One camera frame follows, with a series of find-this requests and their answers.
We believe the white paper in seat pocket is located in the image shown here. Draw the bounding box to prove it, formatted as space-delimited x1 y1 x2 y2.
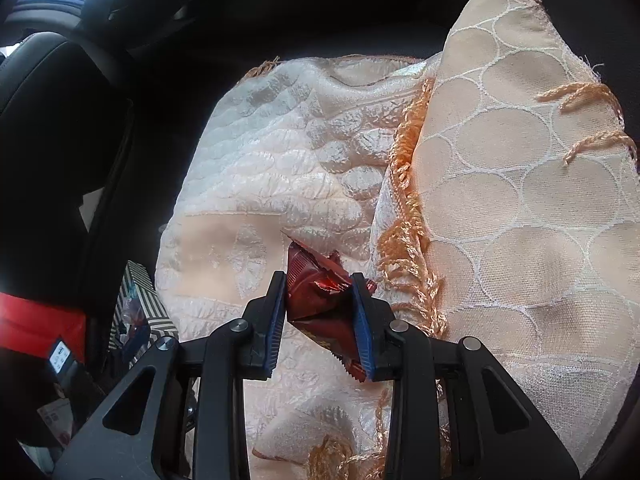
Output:
80 190 107 234

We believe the chevron patterned box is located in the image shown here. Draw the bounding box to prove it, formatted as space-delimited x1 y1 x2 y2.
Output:
107 260 180 367

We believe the black car front seat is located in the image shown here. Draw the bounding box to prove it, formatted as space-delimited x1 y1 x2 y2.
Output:
0 30 137 302

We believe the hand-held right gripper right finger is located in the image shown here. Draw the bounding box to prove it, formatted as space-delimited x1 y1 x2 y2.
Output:
350 272 581 480

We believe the black car door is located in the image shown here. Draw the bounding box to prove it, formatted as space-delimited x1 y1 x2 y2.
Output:
100 0 501 63

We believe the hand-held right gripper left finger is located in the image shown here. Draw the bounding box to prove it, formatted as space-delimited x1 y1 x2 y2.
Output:
52 270 289 480

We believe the red bag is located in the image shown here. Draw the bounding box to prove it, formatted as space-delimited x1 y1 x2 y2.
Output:
0 292 87 364

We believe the peach fringed blanket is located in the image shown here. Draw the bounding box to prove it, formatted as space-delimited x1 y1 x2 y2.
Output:
155 0 640 480

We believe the red foil snack wrapper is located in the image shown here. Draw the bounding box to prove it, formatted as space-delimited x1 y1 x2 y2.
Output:
281 230 379 384

